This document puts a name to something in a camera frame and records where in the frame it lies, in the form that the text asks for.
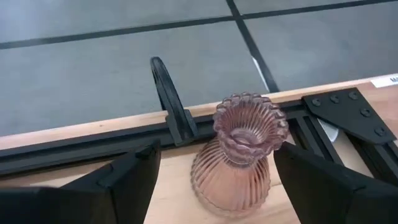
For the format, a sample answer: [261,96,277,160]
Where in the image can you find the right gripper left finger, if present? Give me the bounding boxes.
[0,139,162,224]

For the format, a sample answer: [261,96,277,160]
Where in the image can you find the black arched frame handle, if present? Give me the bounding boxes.
[149,55,200,147]

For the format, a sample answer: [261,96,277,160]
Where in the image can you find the white label sticker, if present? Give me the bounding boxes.
[371,73,398,89]

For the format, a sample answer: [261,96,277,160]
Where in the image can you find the pink ribbed glass candle holder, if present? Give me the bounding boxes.
[190,91,290,218]

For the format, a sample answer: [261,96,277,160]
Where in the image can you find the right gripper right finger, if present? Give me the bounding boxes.
[273,141,398,224]

